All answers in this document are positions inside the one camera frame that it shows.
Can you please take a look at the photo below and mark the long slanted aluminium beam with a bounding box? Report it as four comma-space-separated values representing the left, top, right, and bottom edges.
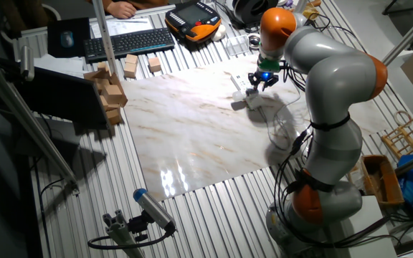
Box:
0, 49, 81, 196

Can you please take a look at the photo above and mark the brown tray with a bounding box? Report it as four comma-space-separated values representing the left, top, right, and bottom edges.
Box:
359, 154, 406, 207

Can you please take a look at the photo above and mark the wooden rack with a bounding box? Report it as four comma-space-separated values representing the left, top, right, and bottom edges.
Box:
381, 110, 413, 161

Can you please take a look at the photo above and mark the black keyboard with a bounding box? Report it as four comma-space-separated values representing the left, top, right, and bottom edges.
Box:
83, 27, 176, 63

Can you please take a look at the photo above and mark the black spool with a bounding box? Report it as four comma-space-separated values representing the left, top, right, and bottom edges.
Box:
232, 0, 278, 27

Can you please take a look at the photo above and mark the black camera cable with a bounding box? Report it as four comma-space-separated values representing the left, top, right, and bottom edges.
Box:
87, 229, 176, 250

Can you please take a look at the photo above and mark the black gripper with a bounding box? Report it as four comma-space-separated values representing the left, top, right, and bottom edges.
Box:
247, 70, 280, 92

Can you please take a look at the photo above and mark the green wrist adapter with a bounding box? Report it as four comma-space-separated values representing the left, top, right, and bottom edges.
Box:
256, 58, 281, 72

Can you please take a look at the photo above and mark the white plug adapter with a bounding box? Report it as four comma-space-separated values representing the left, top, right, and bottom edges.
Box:
232, 88, 260, 103

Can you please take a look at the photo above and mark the black monitor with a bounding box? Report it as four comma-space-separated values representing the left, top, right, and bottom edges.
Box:
15, 66, 111, 130

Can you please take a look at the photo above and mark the slanted aluminium bar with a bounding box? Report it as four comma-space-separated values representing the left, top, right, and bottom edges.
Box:
378, 2, 413, 71

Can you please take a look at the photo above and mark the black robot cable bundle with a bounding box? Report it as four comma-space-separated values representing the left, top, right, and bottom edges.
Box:
263, 14, 402, 252

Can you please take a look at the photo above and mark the white paper sheet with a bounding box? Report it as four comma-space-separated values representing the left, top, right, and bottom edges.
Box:
90, 16, 155, 39

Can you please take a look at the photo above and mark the marble pattern board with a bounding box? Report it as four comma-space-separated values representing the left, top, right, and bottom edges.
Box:
120, 57, 391, 202

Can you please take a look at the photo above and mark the orange and black teach pendant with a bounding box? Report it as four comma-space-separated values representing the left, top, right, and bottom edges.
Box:
164, 1, 222, 44

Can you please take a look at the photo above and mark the clear plastic box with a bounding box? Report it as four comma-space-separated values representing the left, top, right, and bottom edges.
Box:
224, 34, 251, 57

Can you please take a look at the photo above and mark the person's bare hand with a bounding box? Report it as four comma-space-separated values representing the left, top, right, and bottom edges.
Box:
105, 0, 138, 20

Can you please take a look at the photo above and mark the upright aluminium post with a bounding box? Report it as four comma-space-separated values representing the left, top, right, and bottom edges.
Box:
91, 0, 119, 77

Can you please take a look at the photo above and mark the grey computer mouse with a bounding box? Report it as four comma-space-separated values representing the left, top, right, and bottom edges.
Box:
60, 30, 75, 49

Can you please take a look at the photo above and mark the short aluminium profile mount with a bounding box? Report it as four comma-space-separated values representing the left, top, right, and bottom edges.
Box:
102, 209, 146, 258

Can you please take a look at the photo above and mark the small metal bowl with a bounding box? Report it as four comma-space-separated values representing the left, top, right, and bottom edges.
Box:
247, 32, 263, 49

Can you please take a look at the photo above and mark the brown sleeved forearm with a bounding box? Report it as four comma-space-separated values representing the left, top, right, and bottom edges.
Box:
98, 0, 170, 10

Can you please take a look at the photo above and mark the white power strip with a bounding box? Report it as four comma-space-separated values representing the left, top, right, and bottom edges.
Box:
229, 73, 265, 111

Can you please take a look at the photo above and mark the grey power strip cable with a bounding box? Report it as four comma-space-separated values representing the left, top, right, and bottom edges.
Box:
258, 93, 303, 152

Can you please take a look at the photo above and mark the yellow toy bread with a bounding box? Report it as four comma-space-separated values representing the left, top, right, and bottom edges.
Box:
302, 1, 322, 21

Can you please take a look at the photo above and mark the black mouse pad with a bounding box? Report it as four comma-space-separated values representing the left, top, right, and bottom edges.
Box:
47, 16, 92, 59

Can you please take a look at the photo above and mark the silver camera with blue end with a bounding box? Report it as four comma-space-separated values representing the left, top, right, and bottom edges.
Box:
133, 188, 177, 232

